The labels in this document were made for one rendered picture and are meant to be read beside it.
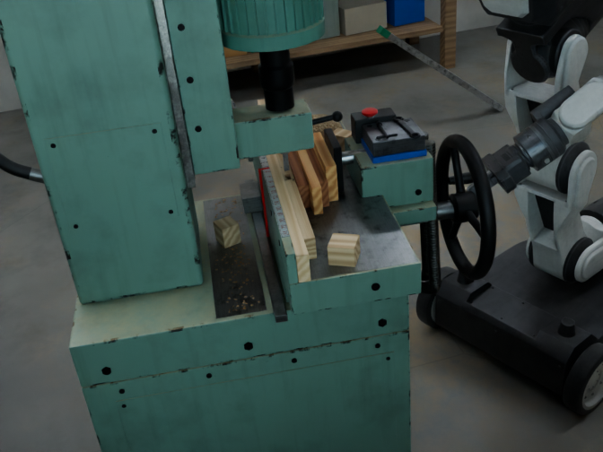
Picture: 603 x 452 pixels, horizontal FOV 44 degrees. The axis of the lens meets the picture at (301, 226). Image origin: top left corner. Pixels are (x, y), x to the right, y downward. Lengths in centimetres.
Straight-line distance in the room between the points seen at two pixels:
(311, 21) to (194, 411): 70
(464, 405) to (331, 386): 89
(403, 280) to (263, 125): 36
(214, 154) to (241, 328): 30
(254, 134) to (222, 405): 48
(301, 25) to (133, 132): 31
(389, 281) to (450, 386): 112
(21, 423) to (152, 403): 110
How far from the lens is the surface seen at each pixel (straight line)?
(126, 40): 116
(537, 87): 199
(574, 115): 160
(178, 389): 134
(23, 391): 253
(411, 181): 137
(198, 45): 120
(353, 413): 144
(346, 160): 138
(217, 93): 122
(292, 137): 131
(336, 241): 117
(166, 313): 130
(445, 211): 148
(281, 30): 119
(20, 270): 314
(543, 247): 228
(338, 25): 449
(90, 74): 117
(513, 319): 222
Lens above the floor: 156
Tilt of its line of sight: 31 degrees down
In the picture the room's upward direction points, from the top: 6 degrees counter-clockwise
